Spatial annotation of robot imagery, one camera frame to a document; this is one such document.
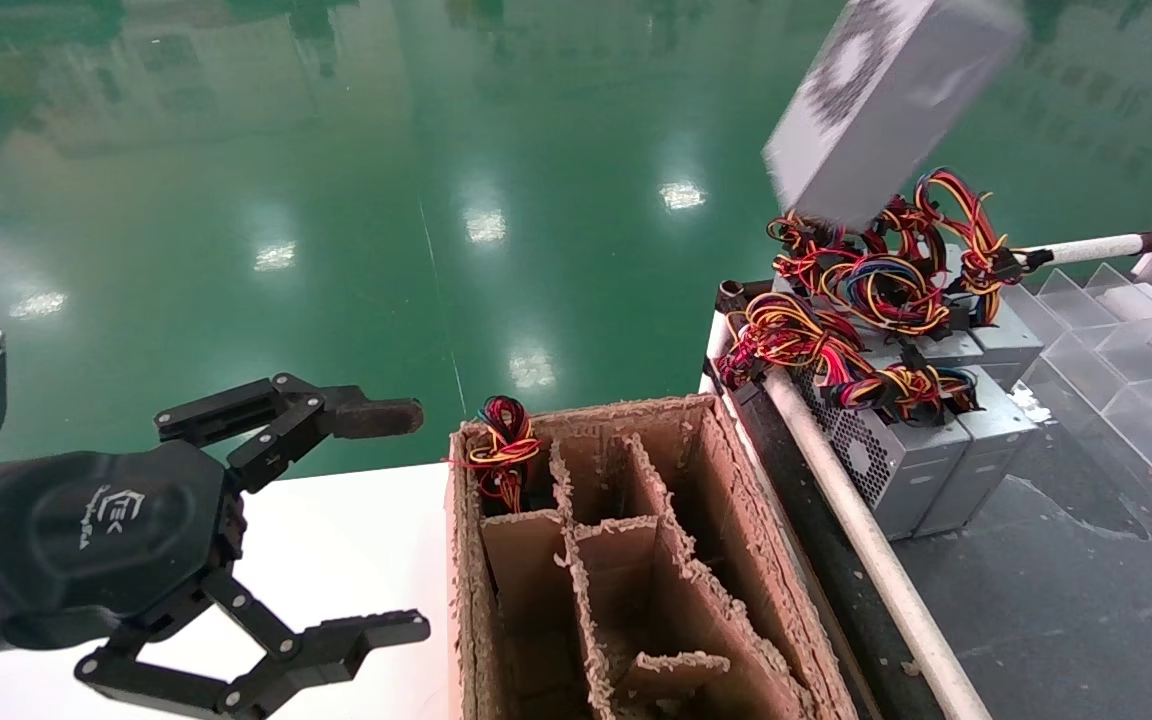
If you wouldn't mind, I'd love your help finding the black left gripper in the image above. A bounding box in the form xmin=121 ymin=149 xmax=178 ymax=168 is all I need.
xmin=0 ymin=440 xmax=432 ymax=720

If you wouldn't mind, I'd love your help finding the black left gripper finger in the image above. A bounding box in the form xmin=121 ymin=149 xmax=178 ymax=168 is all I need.
xmin=154 ymin=372 xmax=427 ymax=491

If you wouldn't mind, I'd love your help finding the white cart side panel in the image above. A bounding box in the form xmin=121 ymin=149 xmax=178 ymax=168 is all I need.
xmin=698 ymin=308 xmax=737 ymax=396

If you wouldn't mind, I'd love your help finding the brown cardboard divider box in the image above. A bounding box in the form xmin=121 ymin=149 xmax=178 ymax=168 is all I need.
xmin=446 ymin=395 xmax=862 ymax=720

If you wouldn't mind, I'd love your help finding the clear plastic divider tray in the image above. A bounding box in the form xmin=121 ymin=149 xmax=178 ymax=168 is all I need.
xmin=1001 ymin=262 xmax=1152 ymax=571

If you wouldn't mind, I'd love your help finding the long white cart rail pipe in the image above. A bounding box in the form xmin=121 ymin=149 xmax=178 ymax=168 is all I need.
xmin=761 ymin=365 xmax=992 ymax=720

